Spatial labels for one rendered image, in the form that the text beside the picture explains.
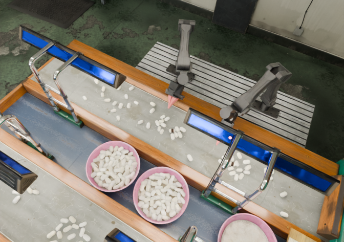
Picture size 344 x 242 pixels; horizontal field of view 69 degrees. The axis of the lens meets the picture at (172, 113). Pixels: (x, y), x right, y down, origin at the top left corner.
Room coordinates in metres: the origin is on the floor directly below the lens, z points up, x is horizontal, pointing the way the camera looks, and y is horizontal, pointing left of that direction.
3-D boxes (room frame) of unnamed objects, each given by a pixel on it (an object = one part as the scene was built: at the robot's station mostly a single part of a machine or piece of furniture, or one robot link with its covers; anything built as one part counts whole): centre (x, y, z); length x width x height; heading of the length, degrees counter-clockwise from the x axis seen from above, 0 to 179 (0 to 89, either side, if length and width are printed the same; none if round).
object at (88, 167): (0.44, 0.27, 0.72); 0.27 x 0.27 x 0.10
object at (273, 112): (0.95, -0.58, 0.71); 0.20 x 0.07 x 0.08; 67
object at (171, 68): (1.18, -0.03, 0.71); 0.20 x 0.07 x 0.08; 67
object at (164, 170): (0.32, 0.01, 0.72); 0.27 x 0.27 x 0.10
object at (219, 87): (0.83, -0.21, 0.65); 1.20 x 0.90 x 0.04; 67
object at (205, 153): (0.70, 0.02, 0.73); 1.81 x 0.30 x 0.02; 65
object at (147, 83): (0.89, -0.07, 0.67); 1.81 x 0.12 x 0.19; 65
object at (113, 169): (0.44, 0.27, 0.72); 0.24 x 0.24 x 0.06
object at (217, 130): (0.46, -0.35, 1.08); 0.62 x 0.08 x 0.07; 65
